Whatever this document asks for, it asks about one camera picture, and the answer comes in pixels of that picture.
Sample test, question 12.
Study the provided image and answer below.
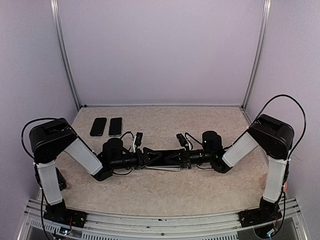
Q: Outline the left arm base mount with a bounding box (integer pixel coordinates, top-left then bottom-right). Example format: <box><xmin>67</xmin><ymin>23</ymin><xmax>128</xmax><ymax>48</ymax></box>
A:
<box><xmin>43</xmin><ymin>199</ymin><xmax>88</xmax><ymax>229</ymax></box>

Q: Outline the left camera cable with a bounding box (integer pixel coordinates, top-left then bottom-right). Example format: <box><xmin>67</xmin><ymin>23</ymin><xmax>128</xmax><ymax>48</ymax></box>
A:
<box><xmin>20</xmin><ymin>117</ymin><xmax>136</xmax><ymax>240</ymax></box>

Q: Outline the aluminium frame post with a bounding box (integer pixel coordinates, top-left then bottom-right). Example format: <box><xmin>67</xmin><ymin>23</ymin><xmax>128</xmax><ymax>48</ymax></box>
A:
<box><xmin>50</xmin><ymin>0</ymin><xmax>82</xmax><ymax>111</ymax></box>
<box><xmin>241</xmin><ymin>0</ymin><xmax>272</xmax><ymax>112</ymax></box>

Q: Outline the black phone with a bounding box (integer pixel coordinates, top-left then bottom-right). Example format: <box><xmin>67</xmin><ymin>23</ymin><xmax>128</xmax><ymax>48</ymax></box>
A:
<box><xmin>89</xmin><ymin>117</ymin><xmax>107</xmax><ymax>137</ymax></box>
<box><xmin>147</xmin><ymin>148</ymin><xmax>182</xmax><ymax>167</ymax></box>
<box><xmin>108</xmin><ymin>117</ymin><xmax>123</xmax><ymax>137</ymax></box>

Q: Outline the front aluminium rail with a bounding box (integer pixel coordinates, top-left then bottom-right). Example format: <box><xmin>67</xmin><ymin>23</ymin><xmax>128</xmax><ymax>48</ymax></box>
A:
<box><xmin>15</xmin><ymin>201</ymin><xmax>308</xmax><ymax>240</ymax></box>

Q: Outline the right aluminium frame post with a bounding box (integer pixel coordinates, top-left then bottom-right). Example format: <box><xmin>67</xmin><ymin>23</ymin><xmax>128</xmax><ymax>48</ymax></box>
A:
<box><xmin>241</xmin><ymin>0</ymin><xmax>272</xmax><ymax>112</ymax></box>

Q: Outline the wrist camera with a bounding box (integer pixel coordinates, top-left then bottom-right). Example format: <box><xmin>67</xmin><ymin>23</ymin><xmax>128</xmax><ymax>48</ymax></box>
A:
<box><xmin>176</xmin><ymin>133</ymin><xmax>193</xmax><ymax>150</ymax></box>
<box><xmin>131</xmin><ymin>132</ymin><xmax>143</xmax><ymax>153</ymax></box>

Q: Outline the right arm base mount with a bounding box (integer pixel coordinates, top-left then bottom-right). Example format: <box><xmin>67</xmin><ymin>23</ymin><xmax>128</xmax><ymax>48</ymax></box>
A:
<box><xmin>238</xmin><ymin>194</ymin><xmax>283</xmax><ymax>228</ymax></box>

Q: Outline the right camera cable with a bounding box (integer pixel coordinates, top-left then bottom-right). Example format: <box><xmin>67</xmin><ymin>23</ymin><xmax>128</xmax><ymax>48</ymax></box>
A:
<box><xmin>184</xmin><ymin>94</ymin><xmax>307</xmax><ymax>226</ymax></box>

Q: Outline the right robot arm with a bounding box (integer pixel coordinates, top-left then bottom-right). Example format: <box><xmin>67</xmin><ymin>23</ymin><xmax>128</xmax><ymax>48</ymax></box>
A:
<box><xmin>164</xmin><ymin>114</ymin><xmax>295</xmax><ymax>222</ymax></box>

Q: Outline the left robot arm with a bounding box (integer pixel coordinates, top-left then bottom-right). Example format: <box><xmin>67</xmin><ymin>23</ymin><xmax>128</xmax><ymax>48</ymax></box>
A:
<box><xmin>28</xmin><ymin>118</ymin><xmax>162</xmax><ymax>223</ymax></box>

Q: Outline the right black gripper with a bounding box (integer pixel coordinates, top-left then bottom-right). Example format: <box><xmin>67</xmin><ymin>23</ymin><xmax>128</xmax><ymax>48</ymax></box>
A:
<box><xmin>164</xmin><ymin>145</ymin><xmax>214</xmax><ymax>169</ymax></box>

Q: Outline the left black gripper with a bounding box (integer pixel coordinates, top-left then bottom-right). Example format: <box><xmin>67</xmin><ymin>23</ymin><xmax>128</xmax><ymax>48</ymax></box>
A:
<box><xmin>110</xmin><ymin>147</ymin><xmax>163</xmax><ymax>170</ymax></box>

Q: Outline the red white patterned bowl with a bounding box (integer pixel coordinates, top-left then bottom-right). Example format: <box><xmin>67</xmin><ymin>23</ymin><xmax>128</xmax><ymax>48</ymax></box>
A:
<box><xmin>283</xmin><ymin>182</ymin><xmax>288</xmax><ymax>192</ymax></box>

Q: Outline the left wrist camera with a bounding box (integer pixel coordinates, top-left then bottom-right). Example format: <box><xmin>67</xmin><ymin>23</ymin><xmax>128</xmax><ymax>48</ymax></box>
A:
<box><xmin>131</xmin><ymin>132</ymin><xmax>143</xmax><ymax>153</ymax></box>

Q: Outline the left aluminium frame post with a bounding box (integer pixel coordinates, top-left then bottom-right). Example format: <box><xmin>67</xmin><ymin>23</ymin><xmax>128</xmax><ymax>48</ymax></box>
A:
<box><xmin>50</xmin><ymin>0</ymin><xmax>82</xmax><ymax>111</ymax></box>

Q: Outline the camera cable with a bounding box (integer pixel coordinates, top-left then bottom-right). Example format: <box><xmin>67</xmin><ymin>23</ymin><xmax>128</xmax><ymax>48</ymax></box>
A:
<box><xmin>184</xmin><ymin>94</ymin><xmax>307</xmax><ymax>226</ymax></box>
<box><xmin>20</xmin><ymin>117</ymin><xmax>136</xmax><ymax>240</ymax></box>

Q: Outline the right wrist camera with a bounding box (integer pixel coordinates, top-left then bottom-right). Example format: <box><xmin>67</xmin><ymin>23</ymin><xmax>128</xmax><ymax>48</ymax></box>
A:
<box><xmin>176</xmin><ymin>133</ymin><xmax>193</xmax><ymax>150</ymax></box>

